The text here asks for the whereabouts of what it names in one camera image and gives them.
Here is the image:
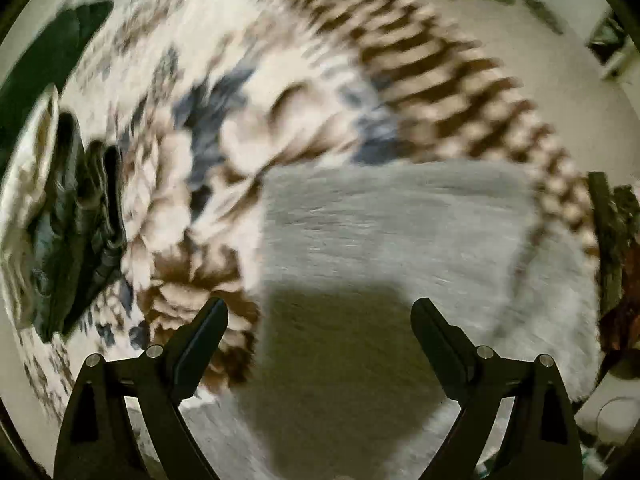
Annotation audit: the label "floral cream brown blanket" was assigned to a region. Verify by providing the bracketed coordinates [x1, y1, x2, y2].
[13, 0, 599, 421]

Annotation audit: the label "dark green folded garment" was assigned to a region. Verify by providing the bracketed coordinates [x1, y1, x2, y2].
[1, 0, 125, 342]

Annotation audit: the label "grey fluffy fleece pants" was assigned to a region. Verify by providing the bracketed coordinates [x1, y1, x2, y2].
[183, 160, 600, 479]

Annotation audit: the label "cream folded garment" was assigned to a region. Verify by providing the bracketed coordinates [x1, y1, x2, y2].
[1, 84, 60, 328]

